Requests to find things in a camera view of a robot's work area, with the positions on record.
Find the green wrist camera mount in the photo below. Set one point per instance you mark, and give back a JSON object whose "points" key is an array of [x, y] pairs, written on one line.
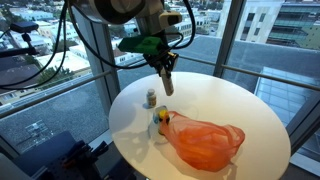
{"points": [[141, 45]]}

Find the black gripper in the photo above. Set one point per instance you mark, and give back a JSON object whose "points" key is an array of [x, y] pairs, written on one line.
{"points": [[159, 57]]}

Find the black camera on stand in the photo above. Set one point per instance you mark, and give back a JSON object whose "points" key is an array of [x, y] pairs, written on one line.
{"points": [[24, 27]]}

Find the grey metal window railing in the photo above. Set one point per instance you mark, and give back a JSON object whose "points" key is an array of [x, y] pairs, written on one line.
{"points": [[50, 95]]}

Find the long white container with barcode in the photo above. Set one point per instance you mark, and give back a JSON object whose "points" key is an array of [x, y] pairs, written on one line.
{"points": [[167, 86]]}

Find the small white yellow-label pill bottle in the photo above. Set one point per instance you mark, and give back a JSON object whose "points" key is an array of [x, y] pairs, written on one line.
{"points": [[151, 98]]}

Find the blue black robot base stand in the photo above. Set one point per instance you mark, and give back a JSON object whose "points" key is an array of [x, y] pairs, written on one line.
{"points": [[56, 156]]}

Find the orange plastic bag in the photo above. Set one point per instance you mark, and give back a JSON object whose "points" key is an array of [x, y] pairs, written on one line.
{"points": [[203, 143]]}

